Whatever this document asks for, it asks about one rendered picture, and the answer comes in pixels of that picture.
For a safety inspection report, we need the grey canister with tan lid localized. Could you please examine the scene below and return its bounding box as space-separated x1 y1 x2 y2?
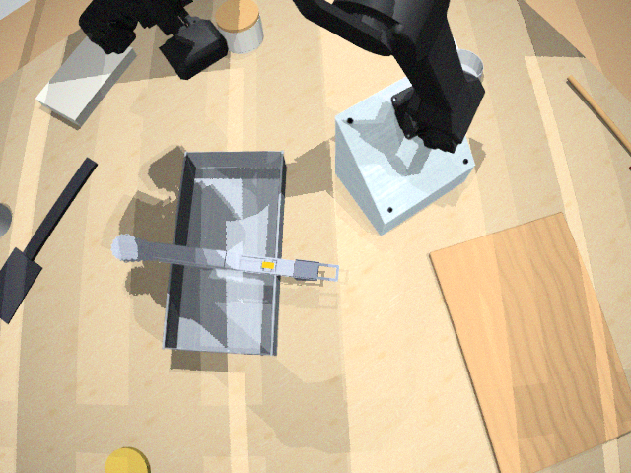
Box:
215 0 264 54

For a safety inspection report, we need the light wooden board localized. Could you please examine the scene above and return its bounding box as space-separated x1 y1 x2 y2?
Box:
429 212 631 473

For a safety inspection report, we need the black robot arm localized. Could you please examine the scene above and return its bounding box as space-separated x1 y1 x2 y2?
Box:
79 0 485 154

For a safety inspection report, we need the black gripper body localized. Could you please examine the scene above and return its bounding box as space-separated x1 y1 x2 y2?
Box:
133 0 229 80

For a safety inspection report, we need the light grey cylinder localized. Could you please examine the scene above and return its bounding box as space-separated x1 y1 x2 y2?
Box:
0 204 12 237

